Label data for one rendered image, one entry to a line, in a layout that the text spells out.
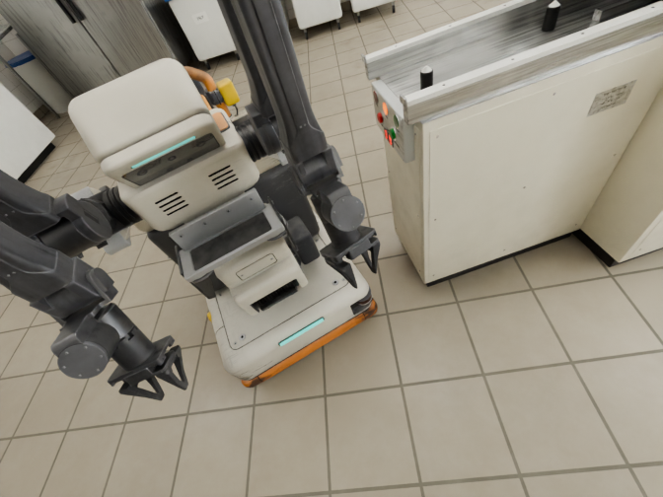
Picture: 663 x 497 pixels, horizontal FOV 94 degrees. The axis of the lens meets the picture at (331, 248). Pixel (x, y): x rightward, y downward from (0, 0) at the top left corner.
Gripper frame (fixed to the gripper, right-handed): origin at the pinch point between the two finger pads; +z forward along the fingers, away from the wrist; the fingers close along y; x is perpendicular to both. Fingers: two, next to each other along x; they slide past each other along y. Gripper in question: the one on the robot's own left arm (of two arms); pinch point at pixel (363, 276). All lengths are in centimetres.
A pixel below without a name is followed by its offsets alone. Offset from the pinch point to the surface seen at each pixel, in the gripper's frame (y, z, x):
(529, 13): 89, -30, 12
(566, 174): 83, 19, 4
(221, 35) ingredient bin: 128, -143, 365
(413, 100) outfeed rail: 32.7, -24.9, 7.0
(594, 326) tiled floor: 74, 76, -4
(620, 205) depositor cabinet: 100, 39, -3
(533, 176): 71, 13, 7
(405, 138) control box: 34.5, -16.1, 15.8
